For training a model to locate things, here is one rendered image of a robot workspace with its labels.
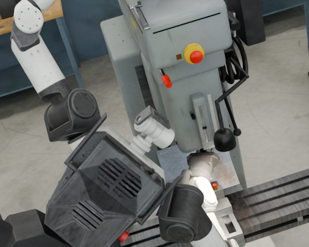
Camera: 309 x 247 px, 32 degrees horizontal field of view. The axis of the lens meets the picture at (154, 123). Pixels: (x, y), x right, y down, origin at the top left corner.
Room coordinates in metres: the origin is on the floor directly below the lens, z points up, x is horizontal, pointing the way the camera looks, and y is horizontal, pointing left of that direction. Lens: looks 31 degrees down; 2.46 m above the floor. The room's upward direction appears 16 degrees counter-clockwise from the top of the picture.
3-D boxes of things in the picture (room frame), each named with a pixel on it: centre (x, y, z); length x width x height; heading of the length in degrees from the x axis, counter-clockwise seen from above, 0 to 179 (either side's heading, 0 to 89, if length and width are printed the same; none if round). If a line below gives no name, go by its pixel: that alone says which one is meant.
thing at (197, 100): (1.62, -0.16, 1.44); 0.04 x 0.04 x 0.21; 4
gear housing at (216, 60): (1.77, -0.15, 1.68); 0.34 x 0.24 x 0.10; 4
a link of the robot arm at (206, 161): (1.64, -0.12, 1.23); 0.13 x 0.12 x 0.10; 69
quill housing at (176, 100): (1.73, -0.16, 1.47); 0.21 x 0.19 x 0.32; 94
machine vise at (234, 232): (1.69, -0.13, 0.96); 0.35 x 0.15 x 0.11; 3
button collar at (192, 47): (1.50, -0.17, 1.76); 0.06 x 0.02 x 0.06; 94
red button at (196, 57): (1.47, -0.17, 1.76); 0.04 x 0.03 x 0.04; 94
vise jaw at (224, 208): (1.67, -0.13, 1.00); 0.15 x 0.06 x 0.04; 93
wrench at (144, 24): (1.57, -0.05, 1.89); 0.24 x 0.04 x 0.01; 3
